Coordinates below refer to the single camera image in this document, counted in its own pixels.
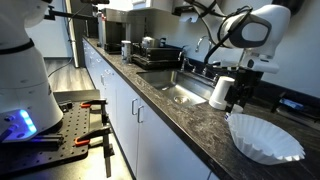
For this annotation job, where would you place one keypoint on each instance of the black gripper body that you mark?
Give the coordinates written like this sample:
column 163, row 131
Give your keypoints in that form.
column 243, row 87

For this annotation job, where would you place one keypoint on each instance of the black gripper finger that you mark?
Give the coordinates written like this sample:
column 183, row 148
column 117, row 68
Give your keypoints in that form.
column 229, row 107

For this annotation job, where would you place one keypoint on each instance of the white fluted paper plate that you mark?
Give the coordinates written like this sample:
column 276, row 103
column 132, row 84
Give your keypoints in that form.
column 262, row 141

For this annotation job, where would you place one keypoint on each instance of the metal canister on counter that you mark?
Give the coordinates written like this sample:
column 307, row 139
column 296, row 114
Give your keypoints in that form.
column 126, row 51

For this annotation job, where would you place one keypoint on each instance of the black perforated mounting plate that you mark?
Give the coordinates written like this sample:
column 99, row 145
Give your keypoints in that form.
column 45, row 150

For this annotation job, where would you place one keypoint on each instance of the white styrofoam cup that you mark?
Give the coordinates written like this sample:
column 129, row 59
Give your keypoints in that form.
column 217, row 99

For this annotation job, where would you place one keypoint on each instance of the blue sponge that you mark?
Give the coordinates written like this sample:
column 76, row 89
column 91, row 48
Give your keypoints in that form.
column 291, row 104

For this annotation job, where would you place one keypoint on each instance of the stainless steel sink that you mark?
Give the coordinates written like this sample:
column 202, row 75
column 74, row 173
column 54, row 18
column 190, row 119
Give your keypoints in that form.
column 184, row 89

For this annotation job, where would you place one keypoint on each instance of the chrome gooseneck faucet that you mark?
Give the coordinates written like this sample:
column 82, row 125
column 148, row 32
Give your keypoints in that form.
column 204, row 45

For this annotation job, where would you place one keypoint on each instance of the white lower cabinets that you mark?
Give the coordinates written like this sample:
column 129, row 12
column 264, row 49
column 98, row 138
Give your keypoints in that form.
column 151, row 148

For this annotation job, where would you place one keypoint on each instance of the black dish drying rack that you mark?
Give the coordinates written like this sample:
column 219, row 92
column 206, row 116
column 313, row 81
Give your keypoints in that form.
column 155, row 58

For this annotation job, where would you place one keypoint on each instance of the paper towel dispenser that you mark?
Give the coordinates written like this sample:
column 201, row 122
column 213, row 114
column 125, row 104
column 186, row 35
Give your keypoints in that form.
column 184, row 11

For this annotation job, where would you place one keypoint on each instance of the black orange clamp near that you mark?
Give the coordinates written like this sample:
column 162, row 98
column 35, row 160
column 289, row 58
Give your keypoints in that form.
column 108, row 151

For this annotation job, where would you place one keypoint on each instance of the black orange clamp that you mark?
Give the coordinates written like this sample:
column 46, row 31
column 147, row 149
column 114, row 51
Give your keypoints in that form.
column 108, row 151
column 101, row 105

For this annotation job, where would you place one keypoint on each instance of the black orange clamp far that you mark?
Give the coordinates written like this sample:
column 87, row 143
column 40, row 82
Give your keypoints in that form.
column 101, row 105

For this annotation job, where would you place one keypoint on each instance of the coffee machine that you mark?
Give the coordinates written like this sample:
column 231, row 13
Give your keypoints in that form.
column 121, row 25

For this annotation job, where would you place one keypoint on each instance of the chrome side sprayer handle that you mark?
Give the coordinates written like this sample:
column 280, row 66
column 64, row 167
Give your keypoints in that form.
column 185, row 61

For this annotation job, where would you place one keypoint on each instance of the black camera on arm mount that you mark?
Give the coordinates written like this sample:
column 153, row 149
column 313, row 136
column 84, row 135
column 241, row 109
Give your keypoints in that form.
column 52, row 13

